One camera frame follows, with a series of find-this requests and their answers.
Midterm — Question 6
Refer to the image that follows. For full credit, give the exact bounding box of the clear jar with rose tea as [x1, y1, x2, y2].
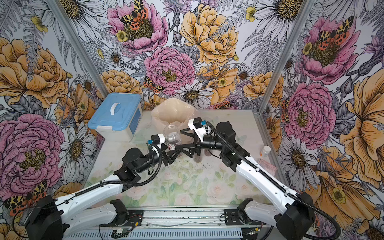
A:
[163, 125, 182, 151]

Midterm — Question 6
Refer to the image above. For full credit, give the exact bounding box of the left black corrugated cable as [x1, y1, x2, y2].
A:
[74, 143, 163, 197]

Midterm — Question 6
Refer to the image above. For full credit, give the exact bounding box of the small white capped bottle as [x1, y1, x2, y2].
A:
[260, 146, 272, 158]

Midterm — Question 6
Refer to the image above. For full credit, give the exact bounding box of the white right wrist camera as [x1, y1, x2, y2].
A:
[188, 117, 206, 140]

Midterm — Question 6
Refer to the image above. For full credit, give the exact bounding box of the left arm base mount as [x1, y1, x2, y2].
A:
[101, 210, 144, 228]

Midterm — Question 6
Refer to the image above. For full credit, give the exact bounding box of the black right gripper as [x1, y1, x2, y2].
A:
[176, 127, 226, 159]

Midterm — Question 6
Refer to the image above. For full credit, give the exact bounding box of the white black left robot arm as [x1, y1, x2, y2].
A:
[26, 141, 180, 240]

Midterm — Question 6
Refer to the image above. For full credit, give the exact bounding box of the bin with pink bag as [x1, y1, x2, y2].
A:
[151, 98, 198, 134]

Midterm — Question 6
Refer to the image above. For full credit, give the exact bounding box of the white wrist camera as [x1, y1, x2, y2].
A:
[147, 134, 166, 148]
[188, 117, 206, 140]

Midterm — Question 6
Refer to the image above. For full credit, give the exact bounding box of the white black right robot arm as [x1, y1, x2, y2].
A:
[176, 118, 315, 240]

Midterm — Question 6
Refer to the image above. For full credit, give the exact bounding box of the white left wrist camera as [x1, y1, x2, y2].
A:
[147, 134, 166, 148]

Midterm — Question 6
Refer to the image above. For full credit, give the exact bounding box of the aluminium front rail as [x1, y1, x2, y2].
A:
[64, 203, 274, 240]

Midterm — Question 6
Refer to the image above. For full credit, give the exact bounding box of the right black corrugated cable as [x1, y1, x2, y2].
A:
[206, 121, 342, 240]

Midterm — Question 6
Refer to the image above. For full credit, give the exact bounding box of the black corrugated cable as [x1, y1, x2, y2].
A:
[74, 143, 163, 197]
[206, 121, 342, 240]

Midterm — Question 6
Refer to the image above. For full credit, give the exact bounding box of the blue lidded storage box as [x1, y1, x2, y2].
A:
[88, 93, 143, 142]

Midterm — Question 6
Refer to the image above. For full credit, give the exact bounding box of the pink white paper packet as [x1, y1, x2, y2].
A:
[258, 159, 277, 177]

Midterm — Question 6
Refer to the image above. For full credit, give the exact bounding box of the open clear jar dried tea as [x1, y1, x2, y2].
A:
[193, 155, 202, 163]

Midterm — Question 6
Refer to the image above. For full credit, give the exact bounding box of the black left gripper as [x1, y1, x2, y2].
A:
[136, 138, 181, 173]

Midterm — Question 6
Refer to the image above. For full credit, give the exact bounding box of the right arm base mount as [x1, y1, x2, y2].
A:
[220, 209, 264, 226]

